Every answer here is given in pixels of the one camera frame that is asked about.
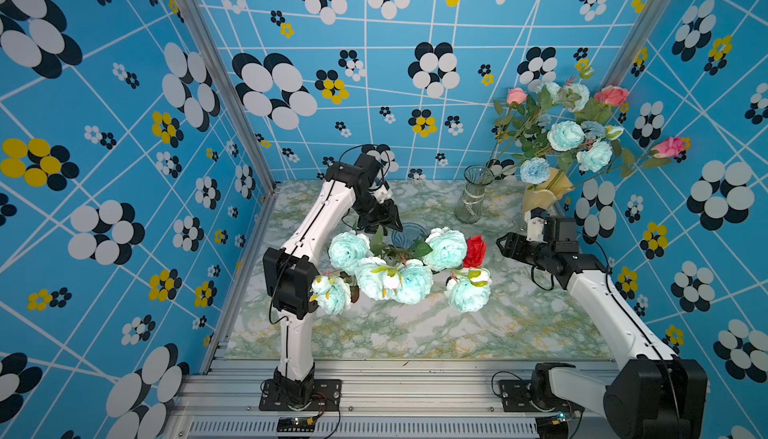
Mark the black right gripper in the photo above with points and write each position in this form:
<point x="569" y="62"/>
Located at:
<point x="514" y="242"/>

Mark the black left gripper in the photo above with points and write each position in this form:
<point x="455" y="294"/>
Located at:
<point x="388" y="218"/>

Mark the blue purple ribbed glass vase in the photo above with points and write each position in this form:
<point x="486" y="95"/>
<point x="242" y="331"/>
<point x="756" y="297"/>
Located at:
<point x="410" y="234"/>

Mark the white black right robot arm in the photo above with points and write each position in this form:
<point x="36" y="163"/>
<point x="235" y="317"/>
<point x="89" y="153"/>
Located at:
<point x="655" y="394"/>

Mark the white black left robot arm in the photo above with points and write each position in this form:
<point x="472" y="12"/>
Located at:
<point x="290" y="269"/>

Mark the yellow ceramic vase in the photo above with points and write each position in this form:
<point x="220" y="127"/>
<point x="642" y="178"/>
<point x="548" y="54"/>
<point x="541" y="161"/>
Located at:
<point x="545" y="195"/>

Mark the clear glass vase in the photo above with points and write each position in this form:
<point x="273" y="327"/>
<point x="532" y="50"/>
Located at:
<point x="469" y="208"/>

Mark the red rose teal flower branch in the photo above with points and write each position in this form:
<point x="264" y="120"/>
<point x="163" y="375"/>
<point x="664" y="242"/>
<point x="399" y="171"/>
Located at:
<point x="476" y="252"/>

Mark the mixed flower bouquet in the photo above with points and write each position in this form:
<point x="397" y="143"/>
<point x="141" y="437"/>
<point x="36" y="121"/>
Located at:
<point x="541" y="135"/>

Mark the left circuit board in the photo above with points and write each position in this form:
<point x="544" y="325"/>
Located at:
<point x="296" y="426"/>

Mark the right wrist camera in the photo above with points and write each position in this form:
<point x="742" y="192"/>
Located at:
<point x="559" y="232"/>

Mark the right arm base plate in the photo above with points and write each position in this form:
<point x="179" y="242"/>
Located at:
<point x="516" y="397"/>

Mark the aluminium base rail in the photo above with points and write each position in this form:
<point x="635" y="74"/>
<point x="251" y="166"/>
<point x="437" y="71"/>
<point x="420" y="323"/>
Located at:
<point x="387" y="399"/>

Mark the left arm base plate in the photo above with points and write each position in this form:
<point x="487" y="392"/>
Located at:
<point x="313" y="395"/>

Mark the left aluminium corner post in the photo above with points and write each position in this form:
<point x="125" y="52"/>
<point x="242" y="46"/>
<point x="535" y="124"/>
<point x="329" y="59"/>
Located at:
<point x="204" y="40"/>

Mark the aluminium corner post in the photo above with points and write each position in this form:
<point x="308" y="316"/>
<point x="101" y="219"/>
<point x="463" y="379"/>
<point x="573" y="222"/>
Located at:
<point x="204" y="40"/>
<point x="640" y="32"/>

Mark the right aluminium corner post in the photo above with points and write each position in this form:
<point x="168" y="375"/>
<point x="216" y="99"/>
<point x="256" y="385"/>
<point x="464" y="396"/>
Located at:
<point x="640" y="32"/>

